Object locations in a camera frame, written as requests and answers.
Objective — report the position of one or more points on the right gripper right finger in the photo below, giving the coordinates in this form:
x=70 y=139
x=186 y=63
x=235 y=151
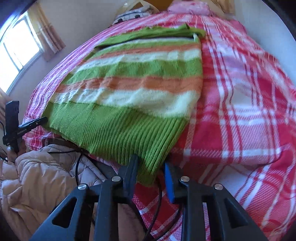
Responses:
x=208 y=205

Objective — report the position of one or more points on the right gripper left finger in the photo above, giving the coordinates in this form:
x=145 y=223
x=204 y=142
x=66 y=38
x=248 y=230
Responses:
x=91 y=205

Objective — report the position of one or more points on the green striped knit sweater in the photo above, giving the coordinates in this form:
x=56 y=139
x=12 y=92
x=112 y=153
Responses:
x=133 y=94

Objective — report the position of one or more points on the beige quilted jacket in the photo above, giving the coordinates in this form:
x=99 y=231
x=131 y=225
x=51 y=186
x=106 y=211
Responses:
x=34 y=183

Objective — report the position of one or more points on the red plaid bed cover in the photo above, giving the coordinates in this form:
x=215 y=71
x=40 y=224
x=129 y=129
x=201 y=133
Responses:
x=242 y=132

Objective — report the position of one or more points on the beige curtain left window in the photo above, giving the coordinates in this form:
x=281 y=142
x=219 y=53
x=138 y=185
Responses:
x=50 y=41

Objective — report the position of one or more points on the grey patterned pillow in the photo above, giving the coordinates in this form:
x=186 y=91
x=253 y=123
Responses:
x=134 y=14

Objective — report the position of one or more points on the pink floral pillow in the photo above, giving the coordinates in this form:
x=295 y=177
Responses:
x=189 y=7

